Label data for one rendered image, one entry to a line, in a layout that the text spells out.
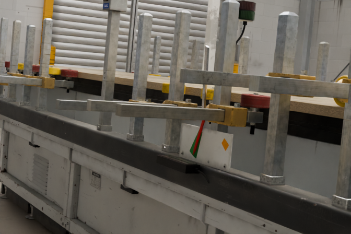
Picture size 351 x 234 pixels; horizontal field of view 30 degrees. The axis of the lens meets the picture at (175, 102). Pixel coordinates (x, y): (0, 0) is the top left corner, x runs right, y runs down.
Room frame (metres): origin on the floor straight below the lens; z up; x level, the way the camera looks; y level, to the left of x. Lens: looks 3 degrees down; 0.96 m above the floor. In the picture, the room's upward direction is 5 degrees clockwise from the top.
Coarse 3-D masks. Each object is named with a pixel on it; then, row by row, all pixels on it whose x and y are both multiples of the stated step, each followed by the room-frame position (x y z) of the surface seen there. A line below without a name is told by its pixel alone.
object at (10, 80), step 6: (0, 78) 2.94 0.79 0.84; (6, 78) 2.95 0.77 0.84; (12, 78) 2.97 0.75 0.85; (18, 78) 2.98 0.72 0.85; (24, 78) 3.00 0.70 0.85; (30, 78) 3.01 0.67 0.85; (36, 78) 3.04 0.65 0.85; (24, 84) 3.00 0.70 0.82; (30, 84) 3.01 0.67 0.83; (36, 84) 3.03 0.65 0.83; (54, 84) 3.07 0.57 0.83; (60, 84) 3.08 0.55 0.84; (66, 84) 3.10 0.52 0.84; (72, 84) 3.11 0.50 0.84
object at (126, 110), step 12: (120, 108) 1.59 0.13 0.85; (132, 108) 1.61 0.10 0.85; (144, 108) 1.62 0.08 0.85; (156, 108) 1.64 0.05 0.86; (168, 108) 1.66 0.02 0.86; (180, 108) 1.68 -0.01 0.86; (192, 108) 1.69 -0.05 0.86; (204, 108) 1.74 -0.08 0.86; (216, 120) 1.73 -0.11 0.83; (252, 120) 1.79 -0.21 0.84
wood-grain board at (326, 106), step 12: (60, 72) 3.34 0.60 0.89; (84, 72) 3.12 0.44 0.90; (96, 72) 3.41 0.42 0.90; (120, 72) 4.20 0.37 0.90; (132, 84) 2.62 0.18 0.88; (156, 84) 2.45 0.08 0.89; (192, 84) 2.66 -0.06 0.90; (240, 96) 1.99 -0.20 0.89; (300, 108) 1.75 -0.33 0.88; (312, 108) 1.71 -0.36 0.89; (324, 108) 1.67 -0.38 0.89; (336, 108) 1.63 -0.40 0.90
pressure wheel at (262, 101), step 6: (246, 96) 1.79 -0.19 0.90; (252, 96) 1.78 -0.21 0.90; (258, 96) 1.77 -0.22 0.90; (264, 96) 1.78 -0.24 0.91; (246, 102) 1.78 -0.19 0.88; (252, 102) 1.78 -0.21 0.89; (258, 102) 1.77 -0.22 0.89; (264, 102) 1.78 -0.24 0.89; (252, 108) 1.80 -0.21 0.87; (258, 108) 1.80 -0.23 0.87; (264, 108) 1.78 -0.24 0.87; (252, 126) 1.81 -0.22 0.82; (252, 132) 1.81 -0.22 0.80
